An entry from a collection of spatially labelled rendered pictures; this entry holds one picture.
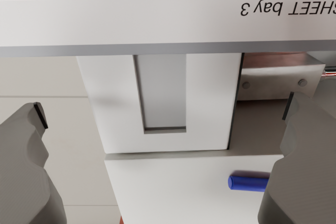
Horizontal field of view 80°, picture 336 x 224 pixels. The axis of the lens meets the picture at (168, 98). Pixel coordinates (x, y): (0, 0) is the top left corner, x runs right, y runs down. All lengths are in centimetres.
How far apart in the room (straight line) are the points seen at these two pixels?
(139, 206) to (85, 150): 148
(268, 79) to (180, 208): 14
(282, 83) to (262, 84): 2
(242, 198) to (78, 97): 125
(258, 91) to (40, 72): 129
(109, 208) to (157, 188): 209
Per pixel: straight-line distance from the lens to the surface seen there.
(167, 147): 15
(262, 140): 18
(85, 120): 147
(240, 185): 17
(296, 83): 21
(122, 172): 17
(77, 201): 225
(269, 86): 20
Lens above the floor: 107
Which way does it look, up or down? 58 degrees down
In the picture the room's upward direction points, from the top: 180 degrees clockwise
